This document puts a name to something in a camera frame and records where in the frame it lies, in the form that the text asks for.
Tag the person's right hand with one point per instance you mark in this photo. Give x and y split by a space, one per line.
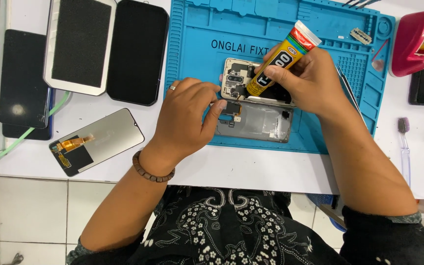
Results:
315 83

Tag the person's left hand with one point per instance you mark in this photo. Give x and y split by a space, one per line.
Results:
179 121

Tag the yellow black glue tube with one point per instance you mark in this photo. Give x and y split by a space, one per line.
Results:
285 57

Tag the small black flex part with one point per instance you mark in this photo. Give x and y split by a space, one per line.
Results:
234 108

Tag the silver metal tweezers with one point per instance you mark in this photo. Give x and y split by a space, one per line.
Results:
350 92

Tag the translucent pink opening pick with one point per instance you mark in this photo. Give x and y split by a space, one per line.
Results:
378 65

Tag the silver razor blade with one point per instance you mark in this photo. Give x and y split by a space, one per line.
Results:
361 36

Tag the grey phone back cover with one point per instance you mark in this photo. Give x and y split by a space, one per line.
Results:
260 123

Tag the thin red stick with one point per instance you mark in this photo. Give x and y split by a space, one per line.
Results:
380 49

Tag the grey display with orange flex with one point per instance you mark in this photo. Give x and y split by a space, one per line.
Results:
105 138

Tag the black phone display panel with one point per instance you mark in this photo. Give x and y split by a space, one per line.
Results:
136 51

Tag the blue silicone repair mat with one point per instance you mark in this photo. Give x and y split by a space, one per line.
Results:
204 33

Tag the dark metal tools bundle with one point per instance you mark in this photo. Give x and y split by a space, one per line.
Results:
361 3

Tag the pink tape dispenser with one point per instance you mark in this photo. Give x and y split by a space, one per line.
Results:
409 44

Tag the black floral patterned shirt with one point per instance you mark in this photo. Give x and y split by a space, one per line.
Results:
234 228

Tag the blue plastic basket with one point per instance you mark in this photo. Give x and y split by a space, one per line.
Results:
326 206

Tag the white framed black foam panel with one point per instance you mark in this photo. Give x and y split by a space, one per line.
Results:
79 44

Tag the black phone with blue edge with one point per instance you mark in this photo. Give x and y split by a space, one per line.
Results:
28 133

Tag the black phone with glossy screen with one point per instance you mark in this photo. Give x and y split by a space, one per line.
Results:
22 77

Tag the opened phone frame body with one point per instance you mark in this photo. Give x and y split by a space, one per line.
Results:
236 79

